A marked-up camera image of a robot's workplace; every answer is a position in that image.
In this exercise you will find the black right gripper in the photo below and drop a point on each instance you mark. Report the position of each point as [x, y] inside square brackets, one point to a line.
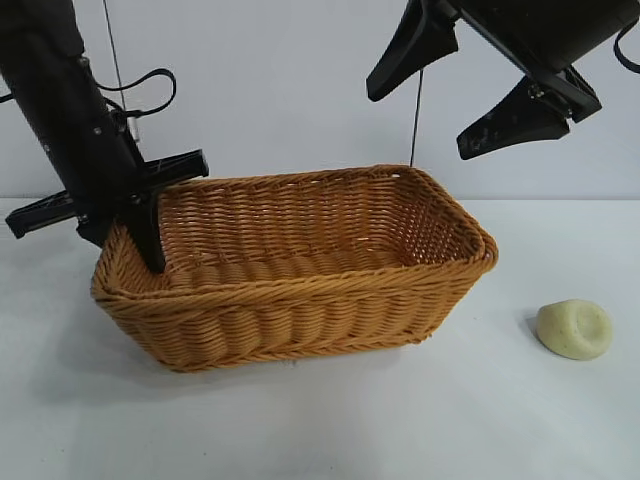
[550, 30]

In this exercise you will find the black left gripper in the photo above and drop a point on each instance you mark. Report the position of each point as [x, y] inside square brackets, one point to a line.
[75, 130]

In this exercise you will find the brown woven wicker basket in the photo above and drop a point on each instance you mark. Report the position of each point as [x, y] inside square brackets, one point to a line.
[300, 320]

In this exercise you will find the pale yellow egg yolk pastry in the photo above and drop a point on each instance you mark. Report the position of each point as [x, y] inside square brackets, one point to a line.
[575, 330]

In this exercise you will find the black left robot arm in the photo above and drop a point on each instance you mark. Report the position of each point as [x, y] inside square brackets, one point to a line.
[35, 25]

